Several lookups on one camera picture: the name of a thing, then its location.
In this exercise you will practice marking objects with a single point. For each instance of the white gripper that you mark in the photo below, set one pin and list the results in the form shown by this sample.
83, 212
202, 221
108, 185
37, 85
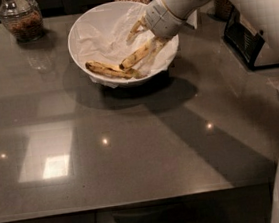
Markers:
160, 20

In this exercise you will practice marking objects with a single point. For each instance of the white bowl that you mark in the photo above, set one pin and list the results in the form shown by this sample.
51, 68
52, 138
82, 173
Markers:
104, 37

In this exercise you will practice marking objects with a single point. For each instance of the white paper liner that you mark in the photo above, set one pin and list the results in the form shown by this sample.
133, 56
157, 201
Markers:
104, 37

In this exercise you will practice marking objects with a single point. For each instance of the black wire rack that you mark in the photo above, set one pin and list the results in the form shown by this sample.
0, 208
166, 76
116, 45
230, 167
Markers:
250, 47

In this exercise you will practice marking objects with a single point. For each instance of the left glass jar with granola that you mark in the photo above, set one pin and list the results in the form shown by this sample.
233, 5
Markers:
22, 18

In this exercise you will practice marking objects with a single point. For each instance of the white upright stand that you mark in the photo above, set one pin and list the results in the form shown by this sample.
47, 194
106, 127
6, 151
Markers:
192, 20

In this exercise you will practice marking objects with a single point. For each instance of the glass jar with granola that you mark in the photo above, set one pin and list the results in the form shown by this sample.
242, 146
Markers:
222, 9
22, 18

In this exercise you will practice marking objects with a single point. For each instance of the right glass jar with granola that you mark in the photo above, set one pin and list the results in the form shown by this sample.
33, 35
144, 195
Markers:
222, 9

